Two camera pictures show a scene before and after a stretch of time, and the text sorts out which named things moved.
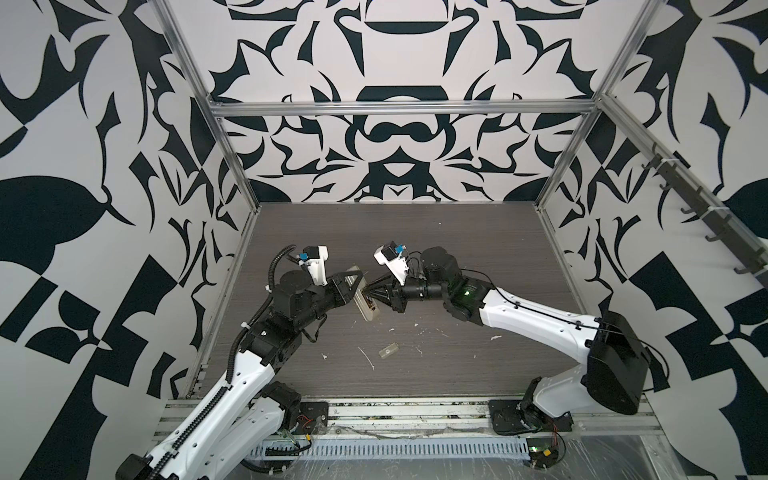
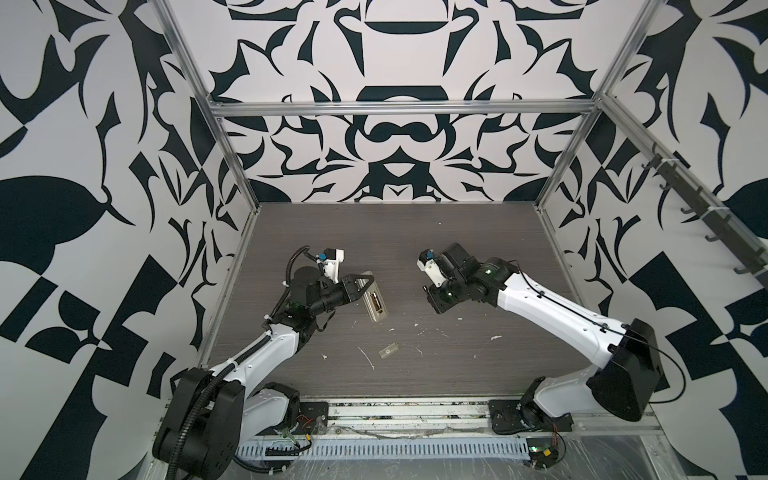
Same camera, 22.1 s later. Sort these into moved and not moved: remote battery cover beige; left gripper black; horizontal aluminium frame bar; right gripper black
Moved: right gripper black
Not moved: remote battery cover beige; left gripper black; horizontal aluminium frame bar
